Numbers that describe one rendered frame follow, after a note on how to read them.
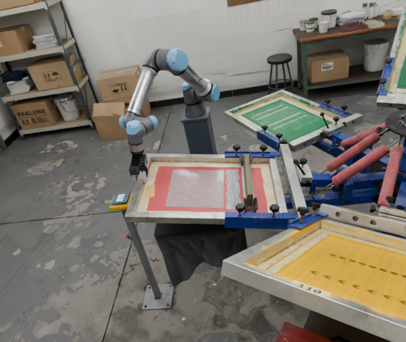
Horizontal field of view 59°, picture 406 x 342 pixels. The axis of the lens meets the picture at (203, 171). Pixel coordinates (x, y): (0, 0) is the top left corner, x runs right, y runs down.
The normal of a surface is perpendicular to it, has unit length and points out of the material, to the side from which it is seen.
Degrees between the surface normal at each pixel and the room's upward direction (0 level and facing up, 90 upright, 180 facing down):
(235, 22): 90
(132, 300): 0
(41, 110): 90
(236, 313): 0
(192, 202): 9
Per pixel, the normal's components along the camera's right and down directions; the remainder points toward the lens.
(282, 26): -0.05, 0.56
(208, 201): -0.01, -0.83
